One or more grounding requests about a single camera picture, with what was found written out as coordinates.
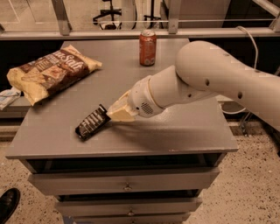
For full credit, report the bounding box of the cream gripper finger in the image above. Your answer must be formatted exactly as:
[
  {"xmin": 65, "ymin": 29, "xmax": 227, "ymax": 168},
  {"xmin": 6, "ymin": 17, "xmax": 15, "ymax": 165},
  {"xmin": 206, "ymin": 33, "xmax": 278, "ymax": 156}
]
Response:
[
  {"xmin": 107, "ymin": 101, "xmax": 137, "ymax": 122},
  {"xmin": 114, "ymin": 90, "xmax": 130, "ymax": 108}
]

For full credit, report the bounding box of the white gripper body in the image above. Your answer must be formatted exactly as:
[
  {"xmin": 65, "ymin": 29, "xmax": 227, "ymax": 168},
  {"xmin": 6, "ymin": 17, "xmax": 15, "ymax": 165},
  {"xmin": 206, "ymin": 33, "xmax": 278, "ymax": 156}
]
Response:
[{"xmin": 128, "ymin": 76, "xmax": 164, "ymax": 118}]

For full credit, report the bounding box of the black rxbar chocolate bar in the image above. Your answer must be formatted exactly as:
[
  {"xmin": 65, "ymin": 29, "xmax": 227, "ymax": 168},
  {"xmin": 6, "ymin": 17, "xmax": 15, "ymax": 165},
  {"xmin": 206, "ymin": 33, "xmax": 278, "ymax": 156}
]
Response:
[{"xmin": 75, "ymin": 104, "xmax": 110, "ymax": 141}]

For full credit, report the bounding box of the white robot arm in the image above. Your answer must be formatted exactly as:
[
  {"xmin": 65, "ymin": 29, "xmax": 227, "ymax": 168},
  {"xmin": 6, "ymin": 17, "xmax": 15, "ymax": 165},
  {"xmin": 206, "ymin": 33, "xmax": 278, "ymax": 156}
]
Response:
[{"xmin": 108, "ymin": 41, "xmax": 280, "ymax": 130}]

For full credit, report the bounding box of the orange soda can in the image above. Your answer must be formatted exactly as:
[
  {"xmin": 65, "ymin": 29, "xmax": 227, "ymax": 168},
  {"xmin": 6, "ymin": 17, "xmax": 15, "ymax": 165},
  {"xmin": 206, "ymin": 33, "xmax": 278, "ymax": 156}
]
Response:
[{"xmin": 139, "ymin": 30, "xmax": 157, "ymax": 66}]

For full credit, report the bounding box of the grey drawer cabinet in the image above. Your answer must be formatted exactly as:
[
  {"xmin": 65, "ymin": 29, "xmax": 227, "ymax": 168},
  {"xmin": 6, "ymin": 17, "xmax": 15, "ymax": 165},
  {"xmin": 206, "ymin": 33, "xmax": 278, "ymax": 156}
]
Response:
[{"xmin": 5, "ymin": 38, "xmax": 239, "ymax": 224}]

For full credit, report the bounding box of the yellow brown chip bag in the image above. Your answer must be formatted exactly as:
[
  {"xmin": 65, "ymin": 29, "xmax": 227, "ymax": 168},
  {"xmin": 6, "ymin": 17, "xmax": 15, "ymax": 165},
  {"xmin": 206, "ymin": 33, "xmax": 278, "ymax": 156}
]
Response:
[{"xmin": 7, "ymin": 45, "xmax": 102, "ymax": 105}]

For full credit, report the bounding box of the top grey drawer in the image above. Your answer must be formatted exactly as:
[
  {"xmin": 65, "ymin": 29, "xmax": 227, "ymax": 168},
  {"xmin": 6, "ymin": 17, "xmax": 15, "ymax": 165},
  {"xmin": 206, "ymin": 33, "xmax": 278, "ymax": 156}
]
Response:
[{"xmin": 29, "ymin": 167, "xmax": 220, "ymax": 195}]

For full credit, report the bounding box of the grey drawer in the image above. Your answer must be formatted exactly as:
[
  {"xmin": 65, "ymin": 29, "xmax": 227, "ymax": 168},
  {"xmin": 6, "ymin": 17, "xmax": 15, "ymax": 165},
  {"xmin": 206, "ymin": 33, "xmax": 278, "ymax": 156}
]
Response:
[
  {"xmin": 29, "ymin": 167, "xmax": 220, "ymax": 195},
  {"xmin": 56, "ymin": 198, "xmax": 202, "ymax": 217},
  {"xmin": 73, "ymin": 213, "xmax": 190, "ymax": 224}
]

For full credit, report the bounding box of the black office chair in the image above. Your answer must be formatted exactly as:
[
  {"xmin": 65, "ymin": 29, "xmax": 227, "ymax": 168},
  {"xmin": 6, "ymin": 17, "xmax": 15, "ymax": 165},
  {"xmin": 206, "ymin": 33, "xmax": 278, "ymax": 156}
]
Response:
[{"xmin": 93, "ymin": 0, "xmax": 122, "ymax": 30}]

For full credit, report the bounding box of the grey metal railing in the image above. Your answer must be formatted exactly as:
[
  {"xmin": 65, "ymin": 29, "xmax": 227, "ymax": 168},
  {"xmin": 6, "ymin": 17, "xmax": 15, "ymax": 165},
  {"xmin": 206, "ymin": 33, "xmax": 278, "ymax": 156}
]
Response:
[{"xmin": 0, "ymin": 0, "xmax": 280, "ymax": 40}]

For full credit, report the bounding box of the middle grey drawer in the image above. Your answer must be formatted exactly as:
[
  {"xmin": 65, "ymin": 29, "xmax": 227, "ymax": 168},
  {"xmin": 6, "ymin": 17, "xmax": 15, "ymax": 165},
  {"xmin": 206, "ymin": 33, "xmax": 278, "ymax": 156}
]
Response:
[{"xmin": 56, "ymin": 198, "xmax": 202, "ymax": 217}]

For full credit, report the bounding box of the bottom grey drawer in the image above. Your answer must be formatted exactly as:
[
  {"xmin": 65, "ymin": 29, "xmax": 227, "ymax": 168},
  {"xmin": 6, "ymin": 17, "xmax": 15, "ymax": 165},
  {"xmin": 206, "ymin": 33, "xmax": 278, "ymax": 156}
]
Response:
[{"xmin": 73, "ymin": 213, "xmax": 190, "ymax": 224}]

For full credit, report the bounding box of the white blue packet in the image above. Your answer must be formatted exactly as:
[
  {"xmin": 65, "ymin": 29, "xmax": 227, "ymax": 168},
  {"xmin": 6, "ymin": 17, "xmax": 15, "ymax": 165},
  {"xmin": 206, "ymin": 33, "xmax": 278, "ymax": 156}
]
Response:
[{"xmin": 0, "ymin": 87, "xmax": 21, "ymax": 110}]

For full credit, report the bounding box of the black shoe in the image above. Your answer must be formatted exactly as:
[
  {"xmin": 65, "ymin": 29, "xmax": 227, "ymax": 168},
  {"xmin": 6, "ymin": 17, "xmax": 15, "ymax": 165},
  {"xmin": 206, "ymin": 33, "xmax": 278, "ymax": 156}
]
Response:
[{"xmin": 0, "ymin": 188, "xmax": 20, "ymax": 224}]

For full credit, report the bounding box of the white cable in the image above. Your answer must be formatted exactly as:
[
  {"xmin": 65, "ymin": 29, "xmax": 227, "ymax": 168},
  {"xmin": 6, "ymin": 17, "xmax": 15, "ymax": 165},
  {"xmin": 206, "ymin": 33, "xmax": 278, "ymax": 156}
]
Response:
[{"xmin": 220, "ymin": 25, "xmax": 260, "ymax": 116}]

